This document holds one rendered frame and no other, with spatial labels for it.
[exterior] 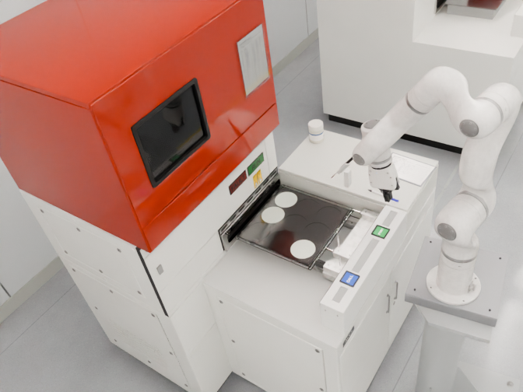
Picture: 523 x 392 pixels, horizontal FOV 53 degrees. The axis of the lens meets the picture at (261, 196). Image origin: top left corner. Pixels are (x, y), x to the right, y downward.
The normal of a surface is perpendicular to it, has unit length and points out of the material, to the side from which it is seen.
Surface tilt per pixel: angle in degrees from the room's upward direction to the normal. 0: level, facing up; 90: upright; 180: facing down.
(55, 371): 0
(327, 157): 0
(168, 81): 90
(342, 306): 0
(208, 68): 90
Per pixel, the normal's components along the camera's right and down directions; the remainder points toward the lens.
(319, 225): -0.13, -0.73
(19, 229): 0.82, 0.30
